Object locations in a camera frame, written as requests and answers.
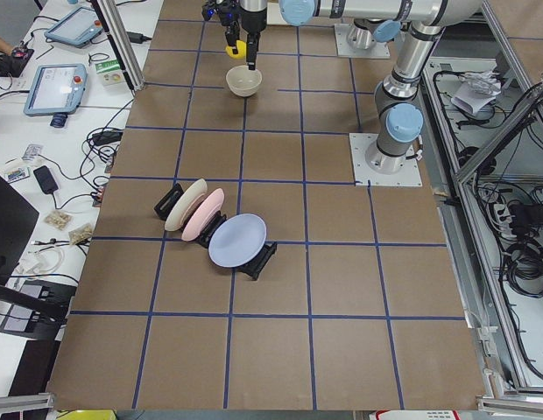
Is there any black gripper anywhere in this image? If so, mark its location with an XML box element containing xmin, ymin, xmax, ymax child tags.
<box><xmin>202</xmin><ymin>0</ymin><xmax>267</xmax><ymax>71</ymax></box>

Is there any yellow lemon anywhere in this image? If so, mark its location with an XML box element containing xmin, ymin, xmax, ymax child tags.
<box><xmin>225</xmin><ymin>39</ymin><xmax>247</xmax><ymax>60</ymax></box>

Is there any white ceramic bowl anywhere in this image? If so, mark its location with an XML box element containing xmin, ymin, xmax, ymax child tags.
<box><xmin>225</xmin><ymin>65</ymin><xmax>263</xmax><ymax>97</ymax></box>

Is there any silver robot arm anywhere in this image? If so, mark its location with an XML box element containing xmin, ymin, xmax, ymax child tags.
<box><xmin>279</xmin><ymin>1</ymin><xmax>481</xmax><ymax>175</ymax></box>
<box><xmin>201</xmin><ymin>0</ymin><xmax>267</xmax><ymax>71</ymax></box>

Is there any green white box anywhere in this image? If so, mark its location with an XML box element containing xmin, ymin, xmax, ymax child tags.
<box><xmin>95</xmin><ymin>59</ymin><xmax>125</xmax><ymax>86</ymax></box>

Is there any far teach pendant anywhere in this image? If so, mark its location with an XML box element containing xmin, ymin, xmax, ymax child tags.
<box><xmin>45</xmin><ymin>7</ymin><xmax>102</xmax><ymax>48</ymax></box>

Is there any teach pendant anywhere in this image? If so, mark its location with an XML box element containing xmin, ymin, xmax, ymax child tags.
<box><xmin>24</xmin><ymin>63</ymin><xmax>88</xmax><ymax>116</ymax></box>
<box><xmin>45</xmin><ymin>7</ymin><xmax>102</xmax><ymax>48</ymax></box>

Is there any cream plate in rack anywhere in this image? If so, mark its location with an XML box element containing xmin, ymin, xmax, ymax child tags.
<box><xmin>165</xmin><ymin>178</ymin><xmax>208</xmax><ymax>232</ymax></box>

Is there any pink plate in rack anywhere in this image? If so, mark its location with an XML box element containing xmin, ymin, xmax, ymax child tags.
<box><xmin>181</xmin><ymin>188</ymin><xmax>224</xmax><ymax>242</ymax></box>

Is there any near teach pendant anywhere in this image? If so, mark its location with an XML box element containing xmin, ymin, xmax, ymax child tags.
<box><xmin>24</xmin><ymin>63</ymin><xmax>88</xmax><ymax>116</ymax></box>

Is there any blue plate in rack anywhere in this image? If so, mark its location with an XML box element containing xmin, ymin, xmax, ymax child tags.
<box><xmin>208</xmin><ymin>213</ymin><xmax>267</xmax><ymax>268</ymax></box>

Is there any black plate rack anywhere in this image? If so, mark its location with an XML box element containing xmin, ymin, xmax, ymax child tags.
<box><xmin>154</xmin><ymin>184</ymin><xmax>278</xmax><ymax>280</ymax></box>

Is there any black power adapter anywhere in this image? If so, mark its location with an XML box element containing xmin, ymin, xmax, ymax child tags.
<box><xmin>33</xmin><ymin>165</ymin><xmax>59</xmax><ymax>194</ymax></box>

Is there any aluminium frame post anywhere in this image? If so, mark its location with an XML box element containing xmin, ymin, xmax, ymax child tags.
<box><xmin>91</xmin><ymin>0</ymin><xmax>145</xmax><ymax>92</ymax></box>

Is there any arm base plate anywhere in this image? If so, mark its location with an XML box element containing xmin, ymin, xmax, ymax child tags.
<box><xmin>349</xmin><ymin>133</ymin><xmax>422</xmax><ymax>187</ymax></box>
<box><xmin>334</xmin><ymin>24</ymin><xmax>391</xmax><ymax>60</ymax></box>

